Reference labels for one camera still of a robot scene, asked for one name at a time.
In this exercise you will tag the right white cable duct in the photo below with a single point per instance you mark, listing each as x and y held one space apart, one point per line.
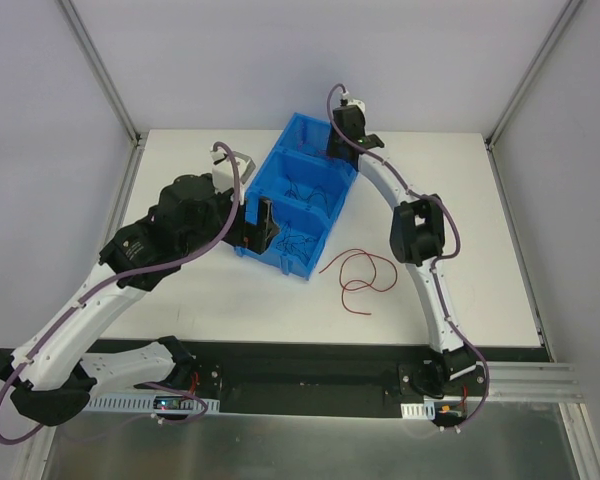
418 411

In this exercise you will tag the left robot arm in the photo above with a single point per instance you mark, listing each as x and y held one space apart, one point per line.
51 378

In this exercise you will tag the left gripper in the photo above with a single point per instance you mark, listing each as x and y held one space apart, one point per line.
250 228

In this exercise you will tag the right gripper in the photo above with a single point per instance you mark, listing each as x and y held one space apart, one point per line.
337 145

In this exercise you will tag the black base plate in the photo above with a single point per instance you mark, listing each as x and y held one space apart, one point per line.
325 380

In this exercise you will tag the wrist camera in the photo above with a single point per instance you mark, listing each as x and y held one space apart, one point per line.
347 99
223 170

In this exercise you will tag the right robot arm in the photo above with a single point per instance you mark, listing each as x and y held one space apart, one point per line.
417 240

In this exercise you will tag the blue plastic compartment bin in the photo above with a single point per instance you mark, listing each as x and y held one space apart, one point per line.
308 190

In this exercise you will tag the white cable duct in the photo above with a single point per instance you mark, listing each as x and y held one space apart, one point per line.
418 411
144 403

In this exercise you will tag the left white cable duct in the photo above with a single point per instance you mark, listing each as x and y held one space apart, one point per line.
144 403

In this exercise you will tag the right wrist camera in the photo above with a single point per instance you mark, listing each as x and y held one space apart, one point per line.
347 99

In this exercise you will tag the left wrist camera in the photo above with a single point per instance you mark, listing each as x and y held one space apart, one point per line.
223 170

